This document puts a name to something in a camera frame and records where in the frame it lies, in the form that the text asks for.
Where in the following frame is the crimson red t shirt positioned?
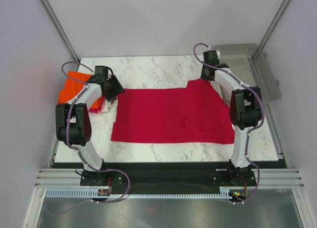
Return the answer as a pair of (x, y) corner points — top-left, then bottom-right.
(111, 79), (235, 144)

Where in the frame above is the folded orange t shirt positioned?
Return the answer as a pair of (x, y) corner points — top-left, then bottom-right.
(58, 71), (92, 103)

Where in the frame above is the aluminium frame post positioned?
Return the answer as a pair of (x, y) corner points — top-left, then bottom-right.
(252, 0), (292, 61)
(39, 0), (80, 62)

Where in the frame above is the folded pink white shirts stack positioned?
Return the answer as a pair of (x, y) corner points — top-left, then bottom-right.
(88, 96), (117, 114)

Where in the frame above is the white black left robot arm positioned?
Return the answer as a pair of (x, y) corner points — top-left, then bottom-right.
(55, 61), (125, 185)

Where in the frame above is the clear grey plastic bin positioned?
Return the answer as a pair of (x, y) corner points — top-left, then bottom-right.
(211, 44), (281, 103)

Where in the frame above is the white slotted cable duct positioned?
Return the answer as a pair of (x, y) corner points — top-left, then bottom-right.
(45, 188), (238, 199)

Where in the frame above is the right aluminium frame post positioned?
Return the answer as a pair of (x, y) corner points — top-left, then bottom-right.
(252, 0), (292, 61)

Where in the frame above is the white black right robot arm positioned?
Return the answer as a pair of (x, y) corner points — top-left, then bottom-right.
(201, 50), (265, 185)

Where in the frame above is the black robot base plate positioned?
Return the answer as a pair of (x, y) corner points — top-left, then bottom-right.
(80, 162), (257, 193)

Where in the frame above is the left aluminium frame post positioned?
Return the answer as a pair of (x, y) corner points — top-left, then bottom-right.
(39, 0), (80, 62)

